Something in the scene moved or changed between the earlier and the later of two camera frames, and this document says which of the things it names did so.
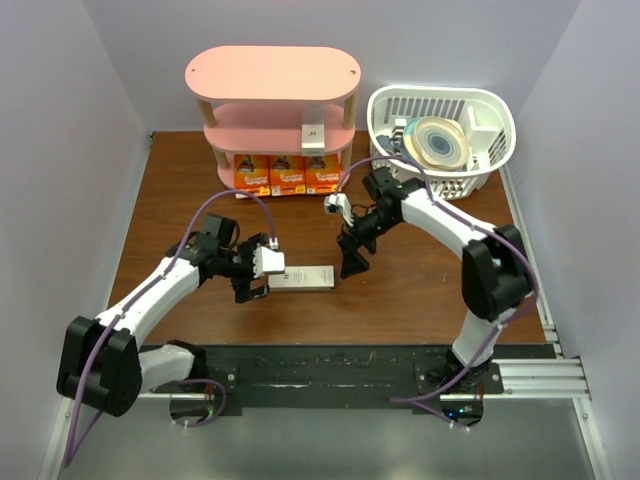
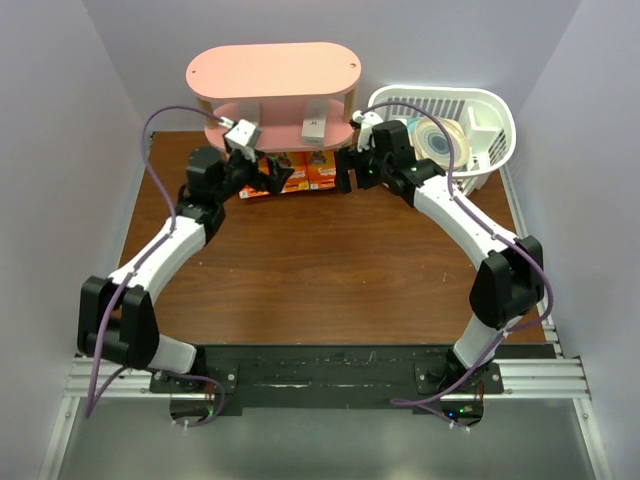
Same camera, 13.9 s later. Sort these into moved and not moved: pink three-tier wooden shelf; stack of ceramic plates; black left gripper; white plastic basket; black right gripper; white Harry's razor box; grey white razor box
Moved: grey white razor box; black right gripper; black left gripper; white Harry's razor box
Not moved: white plastic basket; stack of ceramic plates; pink three-tier wooden shelf
